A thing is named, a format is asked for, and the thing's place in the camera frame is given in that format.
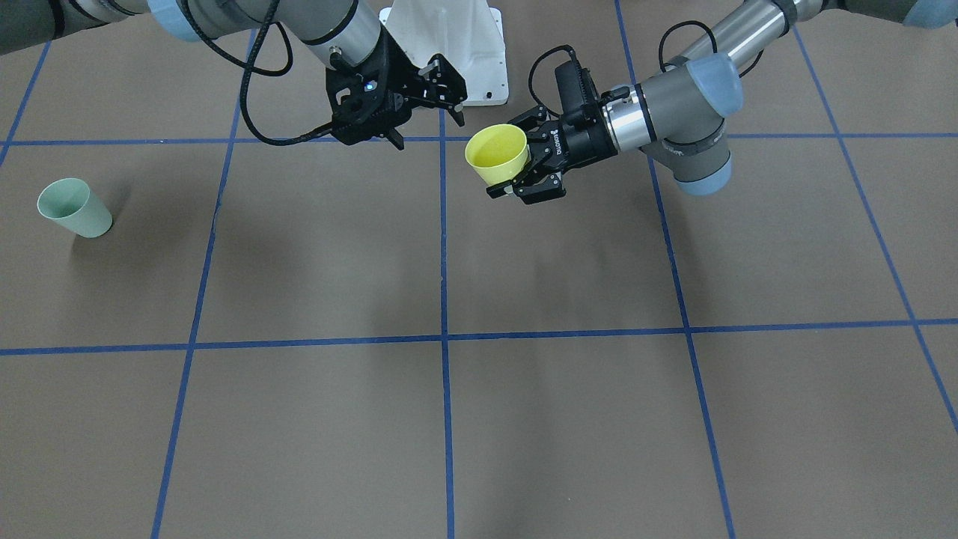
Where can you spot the light green plastic cup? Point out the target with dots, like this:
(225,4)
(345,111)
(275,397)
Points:
(71,203)

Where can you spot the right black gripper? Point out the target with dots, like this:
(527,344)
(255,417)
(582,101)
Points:
(402,84)

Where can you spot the brown paper table cover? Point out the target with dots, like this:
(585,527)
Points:
(355,342)

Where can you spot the yellow plastic cup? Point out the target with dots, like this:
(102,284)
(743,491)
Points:
(498,153)

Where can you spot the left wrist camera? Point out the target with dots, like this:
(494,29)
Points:
(578,95)

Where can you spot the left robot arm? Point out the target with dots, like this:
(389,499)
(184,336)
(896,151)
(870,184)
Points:
(678,116)

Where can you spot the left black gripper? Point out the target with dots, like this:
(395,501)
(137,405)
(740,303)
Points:
(582,143)

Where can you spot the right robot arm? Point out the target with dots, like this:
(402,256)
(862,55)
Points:
(234,30)

